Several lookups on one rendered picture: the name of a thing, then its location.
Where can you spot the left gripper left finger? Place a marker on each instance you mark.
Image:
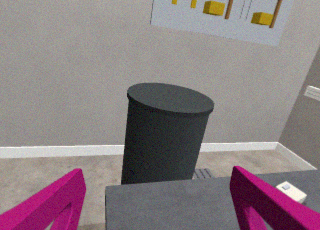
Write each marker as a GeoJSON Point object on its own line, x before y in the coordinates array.
{"type": "Point", "coordinates": [62, 200]}

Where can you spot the beige rectangular box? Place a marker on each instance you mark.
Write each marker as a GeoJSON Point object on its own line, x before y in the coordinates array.
{"type": "Point", "coordinates": [291, 191]}

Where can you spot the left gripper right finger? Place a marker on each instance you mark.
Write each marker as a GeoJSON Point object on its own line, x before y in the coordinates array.
{"type": "Point", "coordinates": [253, 198]}

